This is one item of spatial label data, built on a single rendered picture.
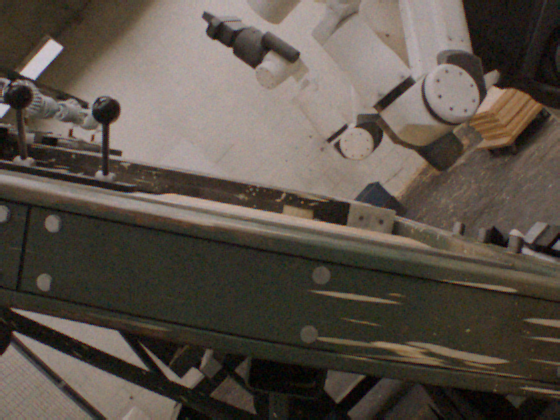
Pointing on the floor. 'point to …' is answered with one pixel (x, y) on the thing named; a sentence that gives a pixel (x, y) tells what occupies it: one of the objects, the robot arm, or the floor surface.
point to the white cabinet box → (191, 159)
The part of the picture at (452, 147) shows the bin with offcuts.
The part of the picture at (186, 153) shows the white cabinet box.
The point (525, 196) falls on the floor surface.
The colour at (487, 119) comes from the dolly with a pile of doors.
